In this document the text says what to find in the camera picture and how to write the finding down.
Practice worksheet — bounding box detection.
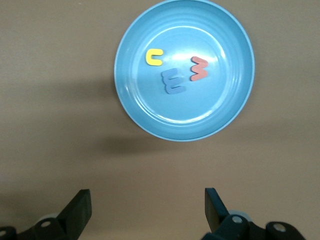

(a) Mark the blue lowercase letter m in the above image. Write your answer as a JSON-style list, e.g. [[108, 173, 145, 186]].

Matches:
[[161, 68, 187, 95]]

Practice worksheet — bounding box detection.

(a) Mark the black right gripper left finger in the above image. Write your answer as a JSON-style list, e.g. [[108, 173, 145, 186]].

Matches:
[[0, 189, 93, 240]]

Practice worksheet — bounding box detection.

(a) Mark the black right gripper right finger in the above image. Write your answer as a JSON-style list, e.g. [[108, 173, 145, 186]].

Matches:
[[202, 187, 306, 240]]

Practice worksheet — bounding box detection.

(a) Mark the blue plate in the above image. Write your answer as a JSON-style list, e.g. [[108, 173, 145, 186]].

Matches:
[[113, 0, 256, 143]]

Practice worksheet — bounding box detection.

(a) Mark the yellow lowercase letter u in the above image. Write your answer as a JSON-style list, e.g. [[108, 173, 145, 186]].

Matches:
[[145, 48, 164, 67]]

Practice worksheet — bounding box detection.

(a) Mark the brown table cover mat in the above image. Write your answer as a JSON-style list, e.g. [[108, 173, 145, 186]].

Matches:
[[0, 0, 320, 240]]

